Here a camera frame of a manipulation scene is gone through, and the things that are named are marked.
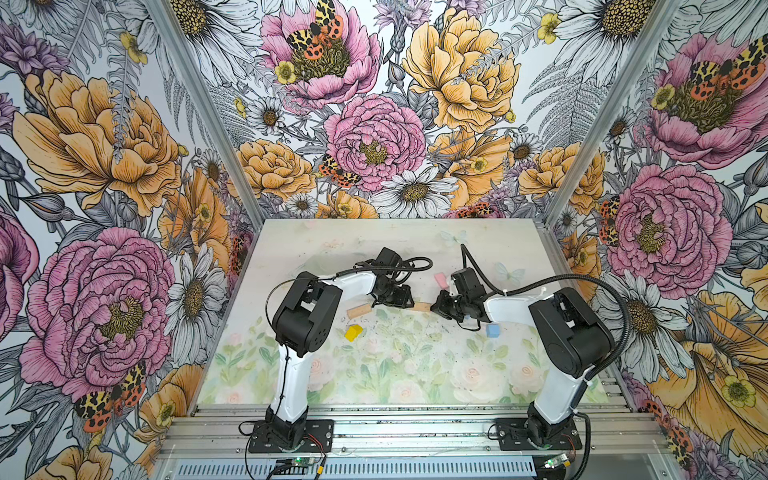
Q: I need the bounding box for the natural wood block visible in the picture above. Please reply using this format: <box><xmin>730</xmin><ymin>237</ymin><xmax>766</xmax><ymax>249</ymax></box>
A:
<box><xmin>412</xmin><ymin>302</ymin><xmax>431</xmax><ymax>312</ymax></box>
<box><xmin>347</xmin><ymin>304</ymin><xmax>373</xmax><ymax>319</ymax></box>

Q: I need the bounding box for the pink wood block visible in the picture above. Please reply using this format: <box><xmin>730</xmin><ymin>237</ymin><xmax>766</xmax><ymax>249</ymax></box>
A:
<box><xmin>434</xmin><ymin>272</ymin><xmax>449</xmax><ymax>290</ymax></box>

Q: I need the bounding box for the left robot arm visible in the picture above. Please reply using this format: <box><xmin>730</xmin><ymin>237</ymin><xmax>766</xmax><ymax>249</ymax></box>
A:
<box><xmin>264</xmin><ymin>247</ymin><xmax>433</xmax><ymax>451</ymax></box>

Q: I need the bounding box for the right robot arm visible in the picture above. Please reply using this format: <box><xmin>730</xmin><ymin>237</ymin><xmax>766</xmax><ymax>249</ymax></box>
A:
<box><xmin>430</xmin><ymin>268</ymin><xmax>619</xmax><ymax>449</ymax></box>

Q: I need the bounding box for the light blue small block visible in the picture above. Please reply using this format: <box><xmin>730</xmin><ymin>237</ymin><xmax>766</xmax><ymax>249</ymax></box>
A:
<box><xmin>485</xmin><ymin>324</ymin><xmax>501</xmax><ymax>338</ymax></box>

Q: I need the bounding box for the yellow wood block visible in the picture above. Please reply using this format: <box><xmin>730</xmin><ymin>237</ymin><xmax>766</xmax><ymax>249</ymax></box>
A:
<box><xmin>344</xmin><ymin>324</ymin><xmax>364</xmax><ymax>342</ymax></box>

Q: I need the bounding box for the vented metal grille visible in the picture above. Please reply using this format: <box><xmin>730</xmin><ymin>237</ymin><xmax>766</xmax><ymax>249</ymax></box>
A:
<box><xmin>164</xmin><ymin>456</ymin><xmax>536</xmax><ymax>479</ymax></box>

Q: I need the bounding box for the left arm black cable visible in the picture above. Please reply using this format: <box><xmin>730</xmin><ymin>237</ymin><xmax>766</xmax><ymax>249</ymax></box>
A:
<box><xmin>263</xmin><ymin>256</ymin><xmax>434</xmax><ymax>421</ymax></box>

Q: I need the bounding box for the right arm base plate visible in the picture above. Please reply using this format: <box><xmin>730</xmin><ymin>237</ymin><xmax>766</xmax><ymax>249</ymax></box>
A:
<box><xmin>492</xmin><ymin>417</ymin><xmax>583</xmax><ymax>451</ymax></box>

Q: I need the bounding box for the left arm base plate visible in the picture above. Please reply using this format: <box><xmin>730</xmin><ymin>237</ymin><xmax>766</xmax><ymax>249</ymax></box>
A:
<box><xmin>247</xmin><ymin>419</ymin><xmax>335</xmax><ymax>454</ymax></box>

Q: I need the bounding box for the left corner aluminium post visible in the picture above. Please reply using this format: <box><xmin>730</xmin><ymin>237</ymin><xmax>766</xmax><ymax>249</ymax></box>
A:
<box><xmin>147</xmin><ymin>1</ymin><xmax>265</xmax><ymax>233</ymax></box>

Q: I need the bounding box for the corner aluminium post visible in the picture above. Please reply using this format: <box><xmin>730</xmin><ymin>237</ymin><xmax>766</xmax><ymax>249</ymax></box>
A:
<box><xmin>147</xmin><ymin>1</ymin><xmax>265</xmax><ymax>233</ymax></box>
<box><xmin>543</xmin><ymin>0</ymin><xmax>681</xmax><ymax>229</ymax></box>

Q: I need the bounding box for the aluminium rail frame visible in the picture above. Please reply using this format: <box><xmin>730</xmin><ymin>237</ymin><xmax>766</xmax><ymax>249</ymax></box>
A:
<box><xmin>158</xmin><ymin>404</ymin><xmax>667</xmax><ymax>460</ymax></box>

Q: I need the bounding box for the right corner aluminium post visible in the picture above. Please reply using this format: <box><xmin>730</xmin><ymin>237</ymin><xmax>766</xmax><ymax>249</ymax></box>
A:
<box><xmin>543</xmin><ymin>0</ymin><xmax>681</xmax><ymax>229</ymax></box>

